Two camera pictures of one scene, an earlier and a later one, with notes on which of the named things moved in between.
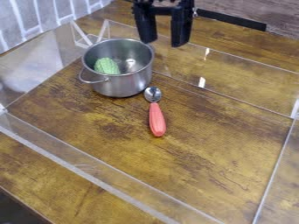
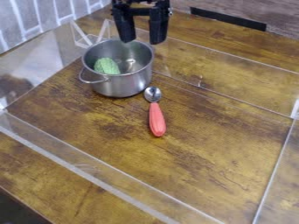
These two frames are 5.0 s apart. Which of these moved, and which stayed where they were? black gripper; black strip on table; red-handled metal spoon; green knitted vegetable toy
Moved: black gripper
Stayed: black strip on table; green knitted vegetable toy; red-handled metal spoon
